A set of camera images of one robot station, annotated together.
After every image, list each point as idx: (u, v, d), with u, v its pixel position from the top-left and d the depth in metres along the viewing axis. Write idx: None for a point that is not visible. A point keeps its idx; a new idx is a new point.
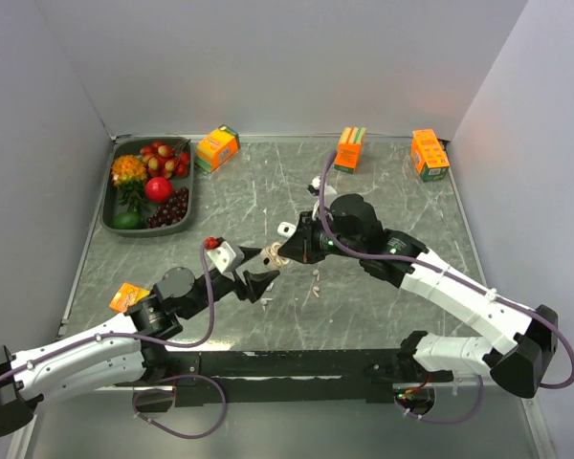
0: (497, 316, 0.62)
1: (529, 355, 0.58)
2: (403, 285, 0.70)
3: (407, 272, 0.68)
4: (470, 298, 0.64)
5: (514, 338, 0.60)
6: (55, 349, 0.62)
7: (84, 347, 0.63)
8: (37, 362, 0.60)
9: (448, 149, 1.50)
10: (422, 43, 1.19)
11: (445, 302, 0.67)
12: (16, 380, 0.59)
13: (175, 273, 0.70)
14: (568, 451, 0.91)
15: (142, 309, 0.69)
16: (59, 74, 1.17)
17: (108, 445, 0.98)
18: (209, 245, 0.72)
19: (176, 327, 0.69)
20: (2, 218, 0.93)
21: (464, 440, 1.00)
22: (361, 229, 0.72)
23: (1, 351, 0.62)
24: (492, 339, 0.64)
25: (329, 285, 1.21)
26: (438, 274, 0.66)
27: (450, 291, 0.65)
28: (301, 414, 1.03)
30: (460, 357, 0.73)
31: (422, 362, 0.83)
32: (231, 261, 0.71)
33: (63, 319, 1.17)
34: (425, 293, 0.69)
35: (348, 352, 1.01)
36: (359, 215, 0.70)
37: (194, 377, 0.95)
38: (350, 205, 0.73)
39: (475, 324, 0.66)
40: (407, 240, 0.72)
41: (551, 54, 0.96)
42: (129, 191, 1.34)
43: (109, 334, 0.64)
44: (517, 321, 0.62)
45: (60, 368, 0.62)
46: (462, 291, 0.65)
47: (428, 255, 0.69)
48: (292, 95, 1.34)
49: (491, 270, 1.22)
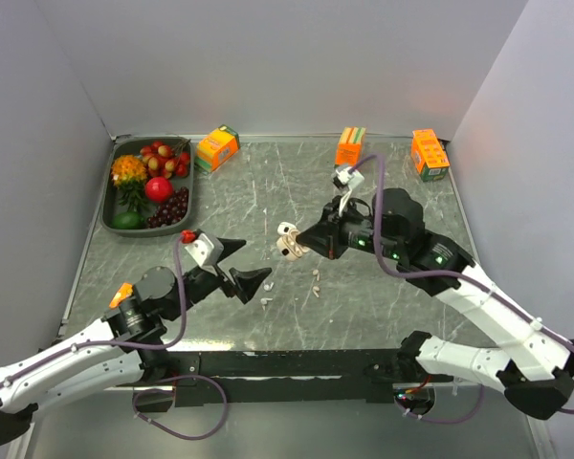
0: (539, 347, 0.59)
1: (564, 389, 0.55)
2: (439, 295, 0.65)
3: (452, 286, 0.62)
4: (513, 325, 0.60)
5: (551, 371, 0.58)
6: (32, 364, 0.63)
7: (59, 360, 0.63)
8: (13, 380, 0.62)
9: (448, 149, 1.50)
10: (422, 43, 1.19)
11: (483, 321, 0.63)
12: None
13: (154, 273, 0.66)
14: (568, 451, 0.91)
15: (121, 312, 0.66)
16: (59, 73, 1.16)
17: (109, 446, 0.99)
18: (186, 238, 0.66)
19: (159, 329, 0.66)
20: (2, 219, 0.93)
21: (464, 440, 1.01)
22: (407, 230, 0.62)
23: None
24: (520, 365, 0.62)
25: (329, 285, 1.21)
26: (485, 295, 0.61)
27: (494, 314, 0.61)
28: (302, 413, 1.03)
30: (470, 367, 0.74)
31: (425, 365, 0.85)
32: (209, 254, 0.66)
33: (63, 320, 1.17)
34: (462, 307, 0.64)
35: (348, 352, 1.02)
36: (407, 216, 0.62)
37: (194, 376, 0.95)
38: (397, 203, 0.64)
39: (508, 347, 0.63)
40: (453, 250, 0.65)
41: (552, 53, 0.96)
42: (129, 191, 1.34)
43: (83, 344, 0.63)
44: (555, 354, 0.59)
45: (37, 382, 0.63)
46: (507, 315, 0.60)
47: (473, 271, 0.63)
48: (291, 95, 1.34)
49: (491, 271, 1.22)
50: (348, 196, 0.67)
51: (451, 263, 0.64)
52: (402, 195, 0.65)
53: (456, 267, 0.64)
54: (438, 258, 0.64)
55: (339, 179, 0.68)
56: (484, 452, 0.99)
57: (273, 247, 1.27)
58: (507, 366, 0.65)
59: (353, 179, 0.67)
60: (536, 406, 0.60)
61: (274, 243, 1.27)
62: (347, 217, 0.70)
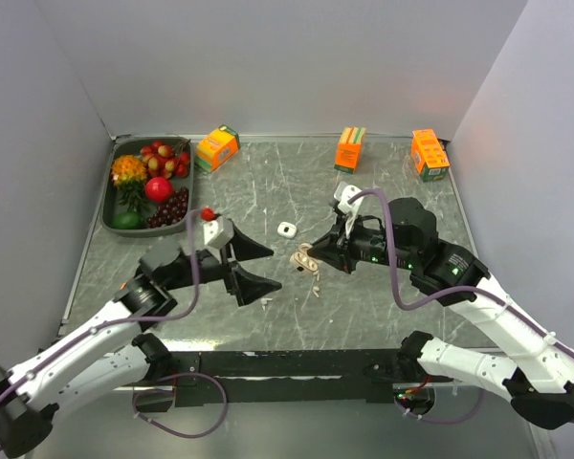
0: (552, 362, 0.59)
1: None
2: (453, 306, 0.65)
3: (467, 298, 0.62)
4: (526, 338, 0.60)
5: (562, 386, 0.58)
6: (52, 353, 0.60)
7: (81, 343, 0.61)
8: (37, 371, 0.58)
9: (448, 149, 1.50)
10: (422, 43, 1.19)
11: (496, 334, 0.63)
12: (21, 393, 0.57)
13: (157, 243, 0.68)
14: (569, 451, 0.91)
15: (130, 291, 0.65)
16: (59, 73, 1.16)
17: (108, 446, 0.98)
18: (204, 215, 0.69)
19: (171, 298, 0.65)
20: (1, 218, 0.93)
21: (464, 440, 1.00)
22: (420, 241, 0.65)
23: None
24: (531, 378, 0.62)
25: (329, 285, 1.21)
26: (500, 308, 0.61)
27: (509, 327, 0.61)
28: (301, 414, 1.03)
30: (474, 373, 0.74)
31: (426, 366, 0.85)
32: (216, 238, 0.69)
33: (63, 320, 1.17)
34: (475, 318, 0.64)
35: (348, 352, 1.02)
36: (420, 226, 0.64)
37: (194, 376, 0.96)
38: (410, 213, 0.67)
39: (518, 360, 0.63)
40: (469, 260, 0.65)
41: (552, 53, 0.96)
42: (129, 191, 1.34)
43: (103, 324, 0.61)
44: (566, 369, 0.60)
45: (63, 369, 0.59)
46: (521, 329, 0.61)
47: (489, 283, 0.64)
48: (291, 95, 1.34)
49: (491, 271, 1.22)
50: (352, 221, 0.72)
51: (466, 274, 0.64)
52: (415, 206, 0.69)
53: (473, 278, 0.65)
54: (453, 270, 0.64)
55: (340, 206, 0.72)
56: (484, 452, 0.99)
57: (273, 247, 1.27)
58: (514, 375, 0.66)
59: (352, 207, 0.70)
60: (545, 417, 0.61)
61: (273, 243, 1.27)
62: (356, 234, 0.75)
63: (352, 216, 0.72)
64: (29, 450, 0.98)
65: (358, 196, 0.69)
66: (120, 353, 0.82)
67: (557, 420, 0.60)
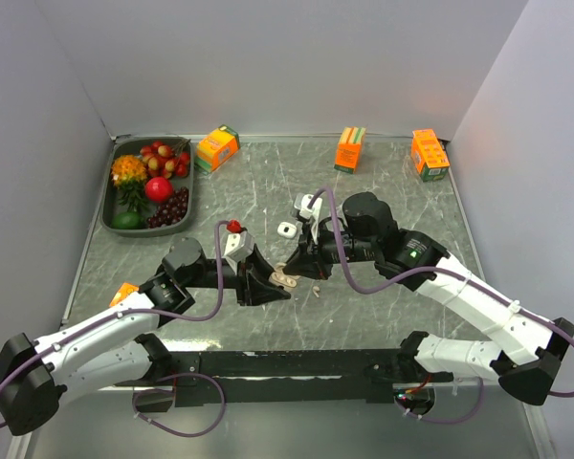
0: (519, 329, 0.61)
1: (549, 370, 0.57)
2: (420, 290, 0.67)
3: (428, 277, 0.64)
4: (492, 309, 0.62)
5: (535, 352, 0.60)
6: (80, 328, 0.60)
7: (106, 325, 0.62)
8: (63, 344, 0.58)
9: (448, 149, 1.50)
10: (422, 43, 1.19)
11: (463, 309, 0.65)
12: (47, 362, 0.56)
13: (181, 243, 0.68)
14: (569, 451, 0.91)
15: (152, 287, 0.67)
16: (59, 73, 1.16)
17: (108, 446, 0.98)
18: (231, 226, 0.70)
19: (190, 296, 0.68)
20: (1, 219, 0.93)
21: (464, 440, 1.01)
22: (376, 229, 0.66)
23: (20, 337, 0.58)
24: (506, 350, 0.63)
25: (330, 285, 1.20)
26: (461, 282, 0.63)
27: (472, 299, 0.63)
28: (302, 414, 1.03)
30: (465, 360, 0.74)
31: (423, 363, 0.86)
32: (237, 251, 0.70)
33: (63, 320, 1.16)
34: (442, 297, 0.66)
35: (348, 352, 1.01)
36: (374, 215, 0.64)
37: (193, 376, 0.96)
38: (364, 204, 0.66)
39: (491, 333, 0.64)
40: (428, 244, 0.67)
41: (553, 52, 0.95)
42: (129, 191, 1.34)
43: (129, 310, 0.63)
44: (538, 335, 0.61)
45: (87, 346, 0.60)
46: (486, 299, 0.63)
47: (449, 261, 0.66)
48: (292, 95, 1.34)
49: (490, 270, 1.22)
50: (316, 227, 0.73)
51: (425, 257, 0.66)
52: (369, 198, 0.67)
53: (432, 260, 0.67)
54: (412, 253, 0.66)
55: (300, 212, 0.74)
56: (483, 452, 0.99)
57: (273, 247, 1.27)
58: (499, 356, 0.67)
59: (314, 211, 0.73)
60: (528, 393, 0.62)
61: (274, 243, 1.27)
62: (324, 239, 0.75)
63: (314, 219, 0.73)
64: (29, 450, 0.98)
65: (316, 200, 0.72)
66: (124, 347, 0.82)
67: (540, 392, 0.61)
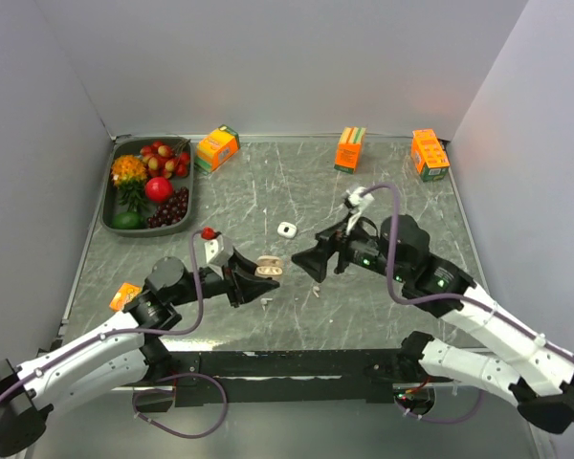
0: (545, 362, 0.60)
1: None
2: (444, 317, 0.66)
3: (454, 307, 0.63)
4: (518, 343, 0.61)
5: (560, 386, 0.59)
6: (61, 353, 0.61)
7: (90, 348, 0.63)
8: (45, 369, 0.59)
9: (448, 149, 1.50)
10: (422, 42, 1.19)
11: (487, 340, 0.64)
12: (28, 388, 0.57)
13: (163, 263, 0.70)
14: (569, 451, 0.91)
15: (139, 304, 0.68)
16: (59, 73, 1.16)
17: (108, 446, 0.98)
18: (204, 233, 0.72)
19: (176, 315, 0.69)
20: (1, 218, 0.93)
21: (463, 440, 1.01)
22: (413, 257, 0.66)
23: (4, 363, 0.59)
24: (530, 382, 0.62)
25: (330, 285, 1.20)
26: (487, 314, 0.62)
27: (497, 332, 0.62)
28: (301, 414, 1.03)
30: (479, 378, 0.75)
31: (427, 367, 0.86)
32: (218, 256, 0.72)
33: (63, 320, 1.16)
34: (466, 327, 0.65)
35: (349, 352, 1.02)
36: (414, 245, 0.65)
37: (193, 376, 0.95)
38: (405, 230, 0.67)
39: (515, 365, 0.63)
40: (454, 272, 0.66)
41: (553, 53, 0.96)
42: (129, 191, 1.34)
43: (113, 331, 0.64)
44: (562, 369, 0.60)
45: (70, 370, 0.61)
46: (512, 333, 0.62)
47: (474, 291, 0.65)
48: (292, 94, 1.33)
49: (491, 270, 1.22)
50: (357, 216, 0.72)
51: (452, 287, 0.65)
52: (410, 224, 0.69)
53: (458, 289, 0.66)
54: (439, 282, 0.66)
55: (348, 199, 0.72)
56: (483, 452, 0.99)
57: (273, 247, 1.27)
58: (518, 381, 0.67)
59: (363, 203, 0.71)
60: (548, 423, 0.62)
61: (274, 243, 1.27)
62: (354, 236, 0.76)
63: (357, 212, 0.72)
64: (29, 450, 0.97)
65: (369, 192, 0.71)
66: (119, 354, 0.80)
67: (560, 424, 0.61)
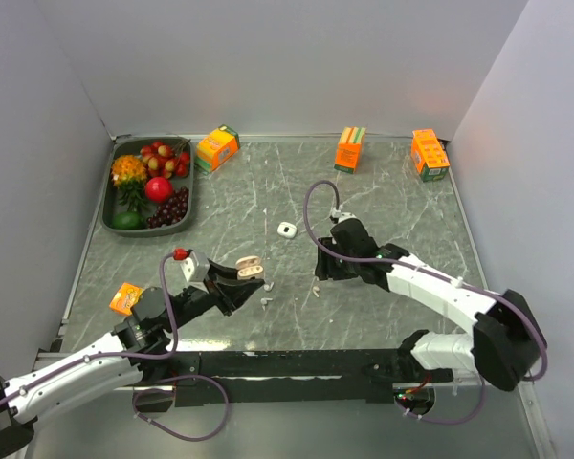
0: (462, 299, 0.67)
1: (481, 326, 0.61)
2: (389, 285, 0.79)
3: (387, 271, 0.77)
4: (439, 288, 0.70)
5: (474, 315, 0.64)
6: (46, 373, 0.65)
7: (75, 369, 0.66)
8: (29, 388, 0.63)
9: (448, 149, 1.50)
10: (422, 42, 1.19)
11: (422, 295, 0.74)
12: (11, 406, 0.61)
13: (149, 292, 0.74)
14: (570, 451, 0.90)
15: (128, 328, 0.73)
16: (59, 74, 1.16)
17: (108, 446, 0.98)
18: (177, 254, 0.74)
19: (162, 339, 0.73)
20: (0, 218, 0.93)
21: (463, 440, 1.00)
22: (351, 240, 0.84)
23: None
24: (463, 325, 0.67)
25: (330, 285, 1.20)
26: (412, 270, 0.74)
27: (421, 282, 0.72)
28: (301, 414, 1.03)
30: (452, 350, 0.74)
31: (419, 359, 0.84)
32: (197, 271, 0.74)
33: (63, 319, 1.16)
34: (406, 290, 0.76)
35: (347, 353, 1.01)
36: (348, 229, 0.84)
37: (194, 376, 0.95)
38: (345, 221, 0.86)
39: (449, 313, 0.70)
40: (392, 248, 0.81)
41: (553, 53, 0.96)
42: (128, 191, 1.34)
43: (98, 355, 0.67)
44: (478, 302, 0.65)
45: (52, 390, 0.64)
46: (433, 281, 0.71)
47: (408, 257, 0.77)
48: (292, 95, 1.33)
49: (491, 270, 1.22)
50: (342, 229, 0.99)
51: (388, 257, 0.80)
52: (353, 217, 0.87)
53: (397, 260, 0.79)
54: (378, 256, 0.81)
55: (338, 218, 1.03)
56: (483, 452, 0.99)
57: (273, 247, 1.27)
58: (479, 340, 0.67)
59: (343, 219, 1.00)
60: (492, 365, 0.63)
61: (273, 243, 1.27)
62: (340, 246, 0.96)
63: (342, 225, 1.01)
64: (29, 450, 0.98)
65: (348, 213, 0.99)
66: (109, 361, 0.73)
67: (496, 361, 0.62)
